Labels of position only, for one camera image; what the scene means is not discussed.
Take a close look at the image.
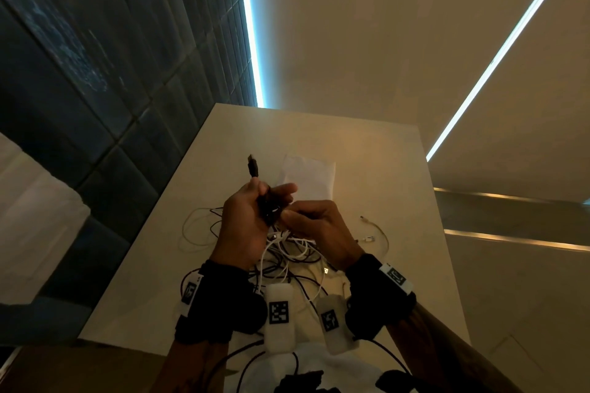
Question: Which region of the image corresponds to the person's right hand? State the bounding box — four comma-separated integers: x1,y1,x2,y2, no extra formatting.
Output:
278,200,365,271

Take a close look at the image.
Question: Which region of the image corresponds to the person's left hand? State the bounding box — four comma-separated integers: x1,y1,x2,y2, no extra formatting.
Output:
210,177,299,271

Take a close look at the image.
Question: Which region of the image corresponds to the pile of cables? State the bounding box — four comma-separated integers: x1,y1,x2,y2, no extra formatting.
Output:
179,206,391,315

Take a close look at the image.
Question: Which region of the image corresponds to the person's right forearm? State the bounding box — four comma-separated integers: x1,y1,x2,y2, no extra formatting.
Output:
385,303,522,393

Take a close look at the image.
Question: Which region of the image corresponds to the person's left forearm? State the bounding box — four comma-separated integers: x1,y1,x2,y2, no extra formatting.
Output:
152,340,229,393

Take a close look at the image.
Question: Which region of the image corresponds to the black right wristband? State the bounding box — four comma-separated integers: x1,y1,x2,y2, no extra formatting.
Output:
344,253,417,341

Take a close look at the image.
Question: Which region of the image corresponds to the white table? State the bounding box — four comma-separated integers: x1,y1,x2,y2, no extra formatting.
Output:
79,103,472,359

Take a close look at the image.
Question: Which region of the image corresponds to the metal trim strip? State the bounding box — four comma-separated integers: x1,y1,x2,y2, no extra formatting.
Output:
433,187,590,206
444,228,590,253

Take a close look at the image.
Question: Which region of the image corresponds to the blue LED light strip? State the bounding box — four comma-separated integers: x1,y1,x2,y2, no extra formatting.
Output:
426,0,584,162
235,0,266,108

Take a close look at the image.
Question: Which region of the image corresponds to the white cushion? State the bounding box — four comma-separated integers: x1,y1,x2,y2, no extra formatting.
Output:
0,132,92,306

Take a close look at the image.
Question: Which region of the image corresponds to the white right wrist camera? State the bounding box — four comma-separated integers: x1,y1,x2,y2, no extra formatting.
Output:
317,294,360,356

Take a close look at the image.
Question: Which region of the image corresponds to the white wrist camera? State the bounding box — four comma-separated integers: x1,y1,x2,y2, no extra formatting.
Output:
263,282,296,353
317,294,360,356

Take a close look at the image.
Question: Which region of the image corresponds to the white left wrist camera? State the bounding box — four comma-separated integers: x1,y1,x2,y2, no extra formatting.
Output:
263,282,296,353

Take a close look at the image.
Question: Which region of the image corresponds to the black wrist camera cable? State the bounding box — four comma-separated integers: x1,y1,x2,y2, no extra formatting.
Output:
205,338,301,393
357,337,411,375

